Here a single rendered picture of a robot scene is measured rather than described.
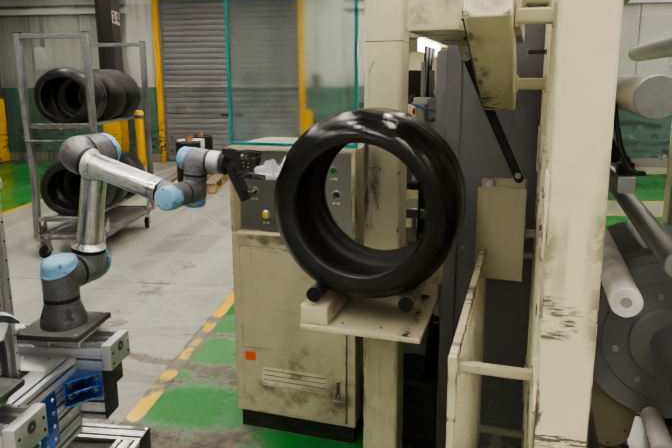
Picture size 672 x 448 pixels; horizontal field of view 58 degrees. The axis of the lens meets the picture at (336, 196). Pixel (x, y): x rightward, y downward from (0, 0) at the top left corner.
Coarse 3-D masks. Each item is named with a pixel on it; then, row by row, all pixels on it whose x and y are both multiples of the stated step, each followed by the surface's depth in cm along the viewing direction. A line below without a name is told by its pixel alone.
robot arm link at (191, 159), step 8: (184, 152) 194; (192, 152) 193; (200, 152) 193; (176, 160) 195; (184, 160) 194; (192, 160) 193; (200, 160) 192; (184, 168) 195; (192, 168) 193; (200, 168) 193
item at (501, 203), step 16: (480, 192) 190; (496, 192) 188; (512, 192) 187; (480, 208) 191; (496, 208) 189; (512, 208) 188; (480, 224) 192; (496, 224) 190; (512, 224) 189; (480, 240) 193; (496, 240) 191; (512, 240) 190; (496, 256) 192; (512, 256) 191; (496, 272) 193; (512, 272) 192
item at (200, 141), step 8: (192, 136) 868; (200, 136) 903; (208, 136) 897; (176, 144) 821; (184, 144) 814; (192, 144) 817; (200, 144) 833; (208, 144) 898; (176, 152) 824; (168, 176) 884; (176, 176) 884; (208, 176) 883; (216, 176) 882; (224, 176) 927; (208, 184) 822; (216, 184) 832; (208, 192) 824; (216, 192) 832
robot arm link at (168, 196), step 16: (64, 144) 194; (80, 144) 192; (64, 160) 191; (80, 160) 189; (96, 160) 189; (112, 160) 190; (96, 176) 190; (112, 176) 187; (128, 176) 186; (144, 176) 186; (144, 192) 185; (160, 192) 181; (176, 192) 182; (192, 192) 190; (160, 208) 183; (176, 208) 185
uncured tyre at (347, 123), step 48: (336, 144) 168; (384, 144) 164; (432, 144) 166; (288, 192) 176; (432, 192) 163; (288, 240) 179; (336, 240) 203; (432, 240) 166; (336, 288) 179; (384, 288) 173
